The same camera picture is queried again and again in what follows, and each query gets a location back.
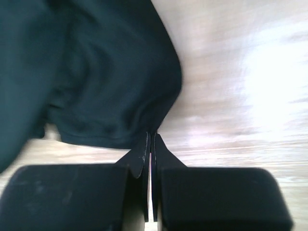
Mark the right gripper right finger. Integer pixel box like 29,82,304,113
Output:
153,134,294,231

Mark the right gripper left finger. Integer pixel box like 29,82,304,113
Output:
0,136,148,231

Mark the black t-shirt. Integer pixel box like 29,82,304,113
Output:
0,0,182,171

